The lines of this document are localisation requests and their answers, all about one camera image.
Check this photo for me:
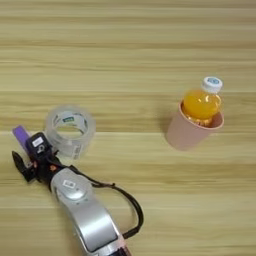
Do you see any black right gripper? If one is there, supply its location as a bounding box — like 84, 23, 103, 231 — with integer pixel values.
11, 150, 68, 192

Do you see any purple rectangular eraser block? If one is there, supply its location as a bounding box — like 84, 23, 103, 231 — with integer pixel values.
11, 124, 33, 158

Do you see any pink plastic cup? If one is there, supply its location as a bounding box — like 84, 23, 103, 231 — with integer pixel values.
165, 101, 225, 152

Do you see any orange juice bottle white cap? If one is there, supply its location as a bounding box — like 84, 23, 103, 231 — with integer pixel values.
181, 75, 224, 129

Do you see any clear packing tape roll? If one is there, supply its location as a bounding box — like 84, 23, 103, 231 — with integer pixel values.
44, 105, 97, 160

